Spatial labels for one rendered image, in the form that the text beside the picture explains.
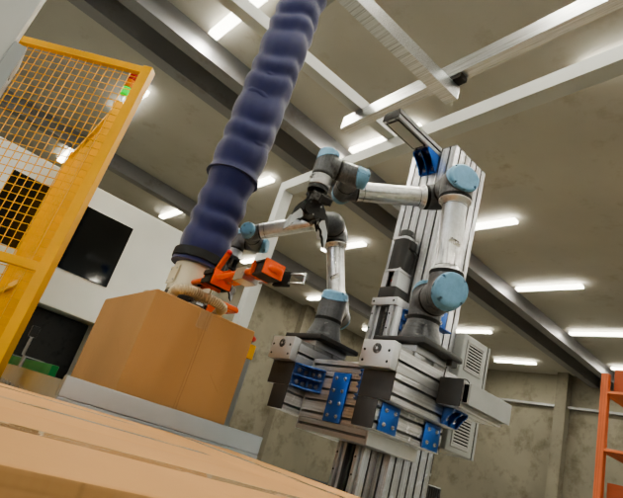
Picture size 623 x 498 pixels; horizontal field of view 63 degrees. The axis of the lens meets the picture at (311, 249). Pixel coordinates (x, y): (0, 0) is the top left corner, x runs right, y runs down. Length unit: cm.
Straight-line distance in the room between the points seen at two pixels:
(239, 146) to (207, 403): 107
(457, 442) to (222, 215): 129
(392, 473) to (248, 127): 150
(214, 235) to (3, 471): 182
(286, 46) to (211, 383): 159
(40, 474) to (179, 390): 146
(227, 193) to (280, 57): 74
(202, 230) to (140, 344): 59
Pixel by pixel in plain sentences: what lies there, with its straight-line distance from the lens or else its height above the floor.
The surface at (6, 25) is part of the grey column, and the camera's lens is 259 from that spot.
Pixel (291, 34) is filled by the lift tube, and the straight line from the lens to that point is 267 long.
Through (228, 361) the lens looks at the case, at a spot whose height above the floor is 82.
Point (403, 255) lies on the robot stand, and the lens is 214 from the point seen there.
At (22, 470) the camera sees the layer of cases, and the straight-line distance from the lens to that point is 34.
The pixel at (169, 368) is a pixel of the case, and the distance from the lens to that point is 177.
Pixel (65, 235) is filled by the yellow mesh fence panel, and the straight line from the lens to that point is 243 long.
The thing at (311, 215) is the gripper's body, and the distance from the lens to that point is 168.
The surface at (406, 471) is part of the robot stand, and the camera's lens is 205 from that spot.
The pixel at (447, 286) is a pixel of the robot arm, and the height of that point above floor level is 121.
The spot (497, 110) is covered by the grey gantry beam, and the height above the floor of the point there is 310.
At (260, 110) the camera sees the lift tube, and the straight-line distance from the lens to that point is 238.
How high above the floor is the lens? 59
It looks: 21 degrees up
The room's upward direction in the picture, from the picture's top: 17 degrees clockwise
